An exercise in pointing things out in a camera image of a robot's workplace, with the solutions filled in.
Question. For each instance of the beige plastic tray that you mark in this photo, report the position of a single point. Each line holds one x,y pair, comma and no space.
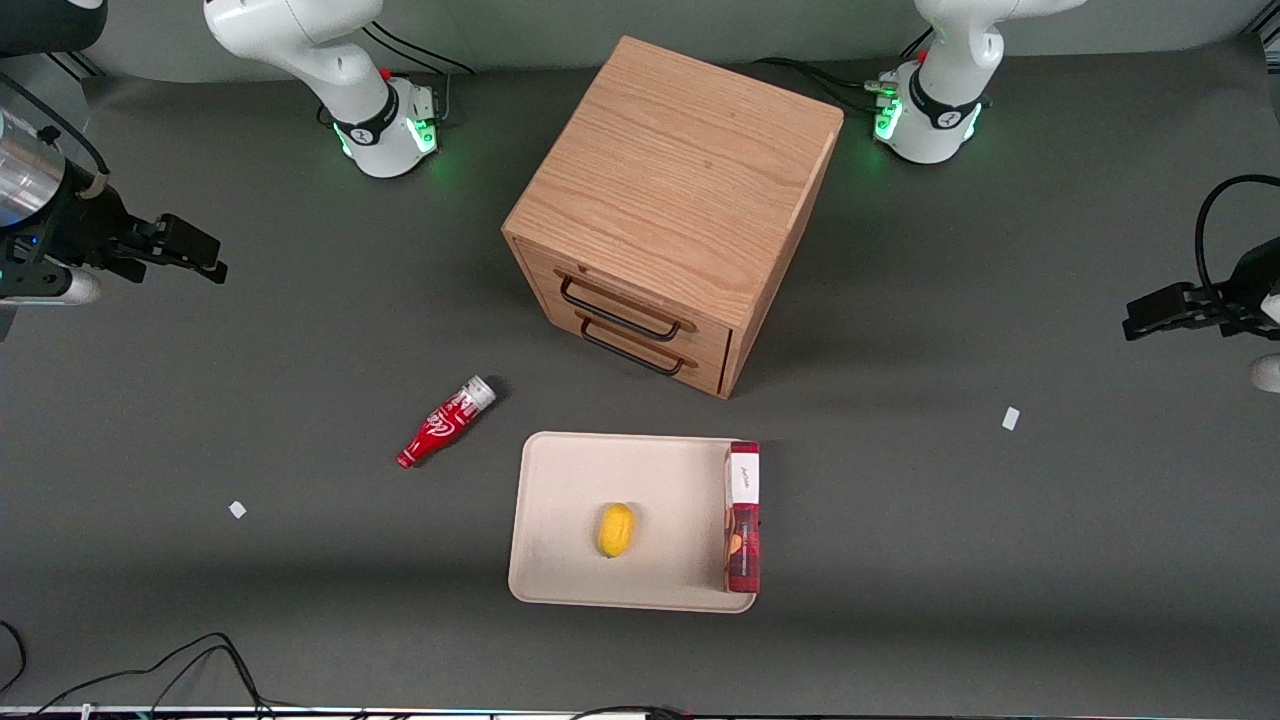
570,500

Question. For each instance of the wooden drawer cabinet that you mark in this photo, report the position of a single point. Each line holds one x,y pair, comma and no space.
680,170

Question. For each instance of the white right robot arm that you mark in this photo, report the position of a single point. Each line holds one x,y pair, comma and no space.
300,40

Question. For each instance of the dark grey table mat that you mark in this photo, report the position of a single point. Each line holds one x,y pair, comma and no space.
900,600

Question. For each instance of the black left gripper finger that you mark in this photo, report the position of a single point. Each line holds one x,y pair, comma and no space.
1150,328
1165,297

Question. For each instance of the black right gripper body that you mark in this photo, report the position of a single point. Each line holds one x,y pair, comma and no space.
88,228

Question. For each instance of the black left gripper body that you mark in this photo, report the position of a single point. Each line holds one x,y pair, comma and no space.
1248,283

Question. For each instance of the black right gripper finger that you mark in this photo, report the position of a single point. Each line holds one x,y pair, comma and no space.
212,272
185,240

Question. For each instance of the wooden drawer front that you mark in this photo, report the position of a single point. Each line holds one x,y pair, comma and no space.
545,270
705,375

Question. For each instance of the yellow lemon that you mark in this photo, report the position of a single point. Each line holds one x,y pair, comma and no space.
616,530

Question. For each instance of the red coke bottle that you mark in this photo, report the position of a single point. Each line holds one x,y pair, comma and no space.
445,425

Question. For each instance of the red snack box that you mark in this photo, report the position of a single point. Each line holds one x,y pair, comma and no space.
742,550

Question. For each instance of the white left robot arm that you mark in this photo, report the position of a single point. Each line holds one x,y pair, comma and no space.
950,60

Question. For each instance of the black aluminium frame rail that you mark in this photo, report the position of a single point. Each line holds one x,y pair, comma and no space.
75,66

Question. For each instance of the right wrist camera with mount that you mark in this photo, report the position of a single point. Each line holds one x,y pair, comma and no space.
60,287

